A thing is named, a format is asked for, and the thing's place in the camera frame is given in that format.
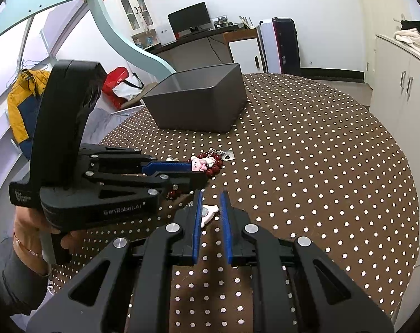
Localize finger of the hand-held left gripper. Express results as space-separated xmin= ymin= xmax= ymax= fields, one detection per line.
xmin=79 ymin=143 xmax=194 ymax=177
xmin=83 ymin=171 xmax=209 ymax=200

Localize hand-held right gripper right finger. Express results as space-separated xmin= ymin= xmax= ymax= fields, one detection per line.
xmin=220 ymin=190 xmax=394 ymax=333

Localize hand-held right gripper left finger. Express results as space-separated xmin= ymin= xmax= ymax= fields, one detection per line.
xmin=26 ymin=190 xmax=205 ymax=333

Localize white bear keychain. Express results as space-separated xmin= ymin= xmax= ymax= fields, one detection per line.
xmin=182 ymin=204 xmax=219 ymax=228

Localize pink bunny charm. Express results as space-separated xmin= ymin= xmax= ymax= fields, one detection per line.
xmin=190 ymin=156 xmax=214 ymax=172

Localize dark red bead bracelet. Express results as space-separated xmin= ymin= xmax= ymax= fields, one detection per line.
xmin=166 ymin=150 xmax=224 ymax=200

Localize silver chain with tag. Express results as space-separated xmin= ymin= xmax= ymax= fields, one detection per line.
xmin=208 ymin=148 xmax=236 ymax=162

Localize grey storage box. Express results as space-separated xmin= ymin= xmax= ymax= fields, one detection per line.
xmin=141 ymin=63 xmax=247 ymax=134

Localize person's left hand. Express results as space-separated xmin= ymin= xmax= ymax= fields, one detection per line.
xmin=13 ymin=206 xmax=79 ymax=278

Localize yellow and navy jacket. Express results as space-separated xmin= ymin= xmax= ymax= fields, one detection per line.
xmin=7 ymin=69 xmax=53 ymax=158

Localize red bag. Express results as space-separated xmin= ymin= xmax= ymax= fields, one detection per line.
xmin=102 ymin=67 xmax=131 ymax=108

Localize white tote bag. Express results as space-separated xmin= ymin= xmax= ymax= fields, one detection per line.
xmin=112 ymin=73 xmax=144 ymax=101

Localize wooden chair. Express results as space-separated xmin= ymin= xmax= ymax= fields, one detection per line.
xmin=120 ymin=92 xmax=148 ymax=112

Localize brown polka dot tablecloth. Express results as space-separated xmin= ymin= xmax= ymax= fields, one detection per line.
xmin=48 ymin=73 xmax=420 ymax=333

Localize glass-door cupboard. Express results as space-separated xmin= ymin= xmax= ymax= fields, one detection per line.
xmin=104 ymin=0 xmax=158 ymax=47

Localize white carton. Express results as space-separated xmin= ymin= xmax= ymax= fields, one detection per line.
xmin=157 ymin=29 xmax=178 ymax=46

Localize white under-desk cabinet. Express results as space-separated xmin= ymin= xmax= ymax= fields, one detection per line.
xmin=224 ymin=29 xmax=266 ymax=73

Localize dark desk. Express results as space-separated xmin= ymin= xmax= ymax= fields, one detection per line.
xmin=146 ymin=24 xmax=263 ymax=73

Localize black computer monitor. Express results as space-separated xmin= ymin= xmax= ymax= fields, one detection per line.
xmin=167 ymin=2 xmax=212 ymax=35

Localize white hard suitcase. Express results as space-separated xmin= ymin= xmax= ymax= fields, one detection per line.
xmin=258 ymin=19 xmax=278 ymax=73

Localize leaning white frames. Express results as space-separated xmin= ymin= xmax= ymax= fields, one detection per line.
xmin=238 ymin=16 xmax=258 ymax=30

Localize black hard suitcase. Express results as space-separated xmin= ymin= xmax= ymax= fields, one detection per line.
xmin=272 ymin=17 xmax=303 ymax=73

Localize cream sideboard cabinet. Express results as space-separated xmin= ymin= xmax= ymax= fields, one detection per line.
xmin=368 ymin=33 xmax=420 ymax=132

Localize cream door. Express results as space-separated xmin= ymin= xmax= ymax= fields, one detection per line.
xmin=356 ymin=0 xmax=410 ymax=37

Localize white garment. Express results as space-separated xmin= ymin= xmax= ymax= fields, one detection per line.
xmin=395 ymin=28 xmax=420 ymax=58

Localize wire clothes hangers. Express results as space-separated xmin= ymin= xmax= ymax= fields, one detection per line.
xmin=5 ymin=60 xmax=49 ymax=87

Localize pale green loft bed frame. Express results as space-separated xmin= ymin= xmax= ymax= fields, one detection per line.
xmin=0 ymin=0 xmax=178 ymax=80

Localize thin wrist bracelet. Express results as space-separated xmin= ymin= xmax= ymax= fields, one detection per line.
xmin=13 ymin=229 xmax=44 ymax=260

